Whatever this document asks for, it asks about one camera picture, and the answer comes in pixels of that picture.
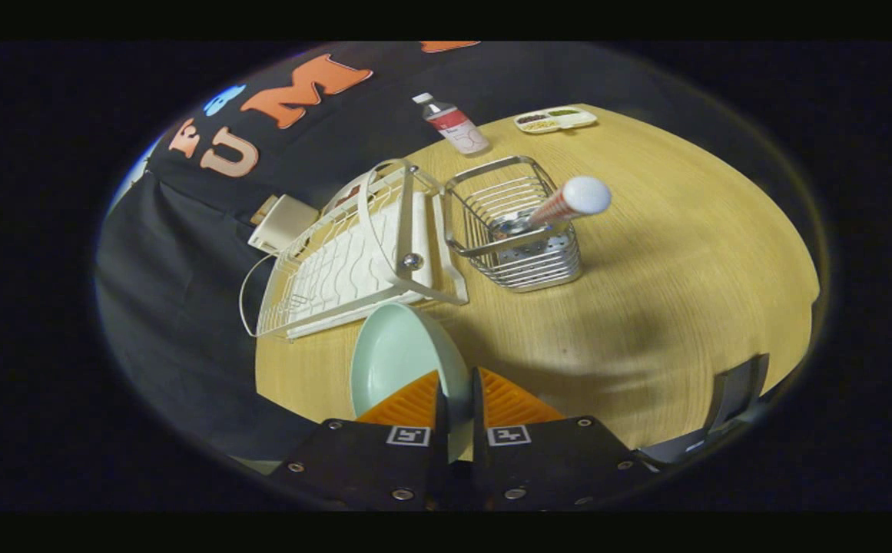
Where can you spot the grey chair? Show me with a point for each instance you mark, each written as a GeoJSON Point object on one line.
{"type": "Point", "coordinates": [734, 392]}

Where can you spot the cream toaster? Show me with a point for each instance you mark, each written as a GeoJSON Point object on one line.
{"type": "Point", "coordinates": [286, 224]}

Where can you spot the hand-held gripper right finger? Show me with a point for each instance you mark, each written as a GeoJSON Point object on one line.
{"type": "Point", "coordinates": [553, 461]}

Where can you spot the pale green plate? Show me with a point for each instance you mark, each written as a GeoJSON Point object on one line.
{"type": "Point", "coordinates": [392, 361]}

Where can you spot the toast slice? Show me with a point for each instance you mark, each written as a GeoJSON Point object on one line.
{"type": "Point", "coordinates": [263, 209]}

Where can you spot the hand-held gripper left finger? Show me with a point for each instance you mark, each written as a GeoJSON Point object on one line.
{"type": "Point", "coordinates": [369, 461]}

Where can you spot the clear bottle with red label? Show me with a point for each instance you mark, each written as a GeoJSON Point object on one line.
{"type": "Point", "coordinates": [457, 127]}

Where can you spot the white sectioned snack dish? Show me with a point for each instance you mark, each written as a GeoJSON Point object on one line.
{"type": "Point", "coordinates": [557, 119]}

